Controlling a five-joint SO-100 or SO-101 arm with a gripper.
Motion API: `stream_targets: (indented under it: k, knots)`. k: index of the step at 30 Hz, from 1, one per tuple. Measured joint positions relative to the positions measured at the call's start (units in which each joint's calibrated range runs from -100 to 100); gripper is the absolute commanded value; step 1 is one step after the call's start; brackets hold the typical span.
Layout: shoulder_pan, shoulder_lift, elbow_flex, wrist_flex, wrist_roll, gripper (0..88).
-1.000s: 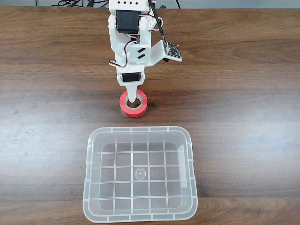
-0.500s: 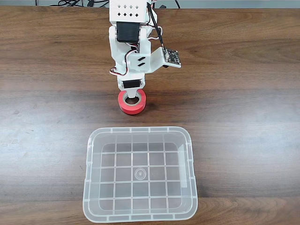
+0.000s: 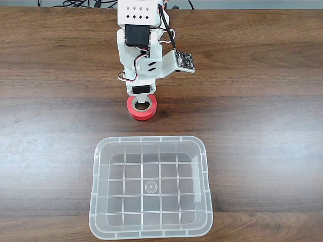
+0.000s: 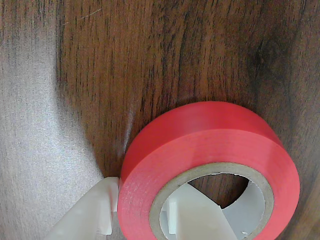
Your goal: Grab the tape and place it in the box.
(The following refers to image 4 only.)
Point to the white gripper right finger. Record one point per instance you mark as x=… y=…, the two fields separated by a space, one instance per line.
x=197 y=217

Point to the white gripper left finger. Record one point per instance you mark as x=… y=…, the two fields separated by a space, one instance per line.
x=100 y=200

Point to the red tape roll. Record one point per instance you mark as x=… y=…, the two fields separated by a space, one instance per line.
x=200 y=147

